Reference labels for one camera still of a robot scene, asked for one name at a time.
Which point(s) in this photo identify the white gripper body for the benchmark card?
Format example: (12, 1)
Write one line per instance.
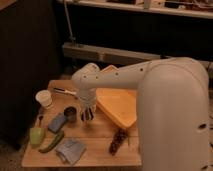
(87, 102)

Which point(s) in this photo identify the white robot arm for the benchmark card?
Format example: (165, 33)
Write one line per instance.
(172, 109)

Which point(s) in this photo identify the small metal cup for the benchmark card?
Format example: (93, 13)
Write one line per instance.
(71, 114)

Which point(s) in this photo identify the white paper cup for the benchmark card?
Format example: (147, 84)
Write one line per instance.
(44, 98)

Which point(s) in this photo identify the green plastic cup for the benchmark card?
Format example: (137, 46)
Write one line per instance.
(36, 135)

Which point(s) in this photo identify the blue sponge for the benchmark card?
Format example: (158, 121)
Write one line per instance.
(57, 123)

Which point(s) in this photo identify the white marker pen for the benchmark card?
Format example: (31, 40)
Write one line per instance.
(64, 91)

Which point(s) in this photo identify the green chili pepper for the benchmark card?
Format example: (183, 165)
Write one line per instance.
(58, 137)

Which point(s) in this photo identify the folded blue cloth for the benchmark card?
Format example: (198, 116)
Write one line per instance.
(70, 150)

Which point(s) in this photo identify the small black spoon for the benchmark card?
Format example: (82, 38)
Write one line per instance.
(40, 120)

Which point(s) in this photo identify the grey metal rail base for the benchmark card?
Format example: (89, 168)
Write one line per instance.
(106, 55)

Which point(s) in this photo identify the white wall shelf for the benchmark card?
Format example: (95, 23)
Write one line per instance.
(139, 8)

